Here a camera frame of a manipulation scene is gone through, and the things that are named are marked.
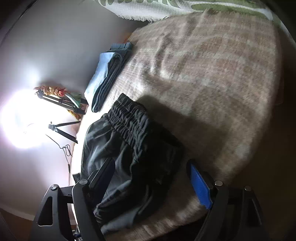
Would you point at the folded blue jeans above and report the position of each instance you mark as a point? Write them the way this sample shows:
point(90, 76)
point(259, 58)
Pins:
point(108, 68)

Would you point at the checkered beige bed blanket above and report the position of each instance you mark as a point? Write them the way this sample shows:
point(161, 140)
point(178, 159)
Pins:
point(210, 79)

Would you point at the folded silver tripod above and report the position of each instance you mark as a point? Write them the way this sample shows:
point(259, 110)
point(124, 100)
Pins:
point(68, 102)

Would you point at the white ring light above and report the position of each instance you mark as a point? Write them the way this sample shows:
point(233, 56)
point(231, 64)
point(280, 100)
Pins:
point(25, 119)

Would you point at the green white patterned pillow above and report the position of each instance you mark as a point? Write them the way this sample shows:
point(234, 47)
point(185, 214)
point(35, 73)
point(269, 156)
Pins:
point(154, 10)

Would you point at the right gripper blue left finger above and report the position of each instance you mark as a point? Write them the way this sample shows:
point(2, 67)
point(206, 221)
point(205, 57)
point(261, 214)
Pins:
point(99, 181)

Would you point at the dark green pants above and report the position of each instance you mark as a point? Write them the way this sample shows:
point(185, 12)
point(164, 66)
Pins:
point(146, 157)

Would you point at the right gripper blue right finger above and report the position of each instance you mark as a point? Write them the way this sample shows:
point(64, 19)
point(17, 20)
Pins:
point(202, 183)

